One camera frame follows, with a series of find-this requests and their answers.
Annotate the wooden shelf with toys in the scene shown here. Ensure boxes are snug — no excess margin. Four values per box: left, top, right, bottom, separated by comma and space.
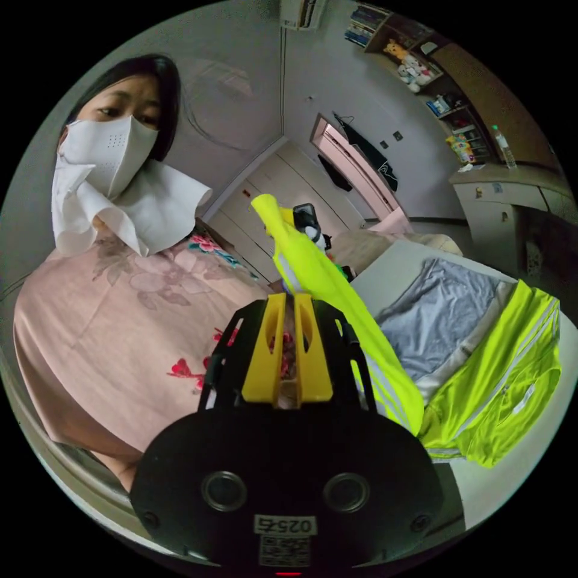
344, 3, 563, 173

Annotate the white cupboard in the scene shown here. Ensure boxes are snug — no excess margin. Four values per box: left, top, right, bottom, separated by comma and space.
449, 161, 577, 284

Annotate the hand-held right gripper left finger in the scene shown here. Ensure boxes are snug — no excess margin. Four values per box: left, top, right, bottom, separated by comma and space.
241, 292, 288, 403

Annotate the black hanging garment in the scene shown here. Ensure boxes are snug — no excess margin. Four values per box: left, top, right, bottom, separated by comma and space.
333, 111, 401, 193

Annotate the white wardrobe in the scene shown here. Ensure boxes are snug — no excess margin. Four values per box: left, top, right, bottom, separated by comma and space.
203, 137, 367, 273

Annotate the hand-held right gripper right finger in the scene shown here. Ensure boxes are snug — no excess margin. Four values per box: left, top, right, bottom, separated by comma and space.
294, 292, 335, 404

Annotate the person's body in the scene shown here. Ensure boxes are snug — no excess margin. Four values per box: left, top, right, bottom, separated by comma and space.
12, 53, 292, 494

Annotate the air conditioner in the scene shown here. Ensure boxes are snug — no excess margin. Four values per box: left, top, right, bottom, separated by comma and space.
279, 0, 327, 31

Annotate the bed with white sheet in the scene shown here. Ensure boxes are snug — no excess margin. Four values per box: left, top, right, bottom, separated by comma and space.
336, 230, 578, 530

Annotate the fluorescent green jacket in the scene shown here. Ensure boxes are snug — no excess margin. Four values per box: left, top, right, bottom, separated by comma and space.
250, 194, 564, 470

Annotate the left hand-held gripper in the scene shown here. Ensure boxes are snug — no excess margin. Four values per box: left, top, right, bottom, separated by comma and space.
292, 203, 334, 252

